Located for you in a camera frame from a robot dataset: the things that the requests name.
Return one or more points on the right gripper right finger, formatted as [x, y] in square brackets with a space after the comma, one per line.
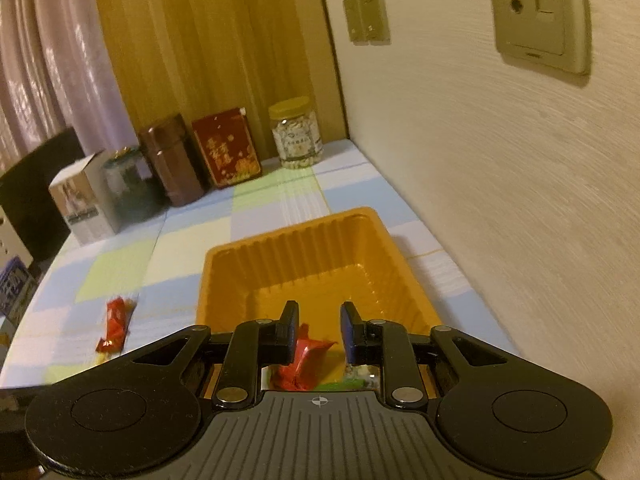
[387, 346]

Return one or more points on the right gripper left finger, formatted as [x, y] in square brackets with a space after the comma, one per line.
[253, 346]

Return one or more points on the green candy wrapper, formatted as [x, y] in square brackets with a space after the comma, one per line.
[343, 385]

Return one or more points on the red candy with gold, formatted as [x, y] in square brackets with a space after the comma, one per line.
[304, 373]

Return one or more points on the red snack pouch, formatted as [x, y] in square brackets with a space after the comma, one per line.
[118, 314]

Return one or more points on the grey white snack packet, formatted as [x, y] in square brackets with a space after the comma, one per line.
[362, 377]

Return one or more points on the orange plastic tray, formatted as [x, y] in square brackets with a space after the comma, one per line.
[320, 264]

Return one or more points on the checkered tablecloth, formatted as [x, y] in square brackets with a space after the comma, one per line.
[160, 263]

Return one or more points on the green glass jar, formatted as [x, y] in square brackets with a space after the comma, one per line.
[136, 194]

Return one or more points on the brown metal canister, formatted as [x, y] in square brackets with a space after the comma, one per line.
[170, 148]

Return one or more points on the red gift box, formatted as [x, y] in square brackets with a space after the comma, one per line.
[227, 147]

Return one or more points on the clear jar yellow lid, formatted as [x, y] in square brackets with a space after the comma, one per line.
[296, 132]

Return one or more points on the white product box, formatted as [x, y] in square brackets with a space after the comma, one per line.
[81, 193]

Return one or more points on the blue milk carton box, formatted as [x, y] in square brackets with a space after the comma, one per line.
[17, 287]

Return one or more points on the white chair back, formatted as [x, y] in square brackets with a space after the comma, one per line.
[11, 245]

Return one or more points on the black chair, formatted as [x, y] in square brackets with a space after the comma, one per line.
[26, 199]

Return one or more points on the wooden panel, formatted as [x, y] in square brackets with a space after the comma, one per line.
[201, 57]

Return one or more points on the pink curtain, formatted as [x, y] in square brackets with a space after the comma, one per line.
[56, 74]

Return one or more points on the double wall switch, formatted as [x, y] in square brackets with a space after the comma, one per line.
[367, 22]

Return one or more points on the wall socket plate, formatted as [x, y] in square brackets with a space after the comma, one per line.
[553, 33]

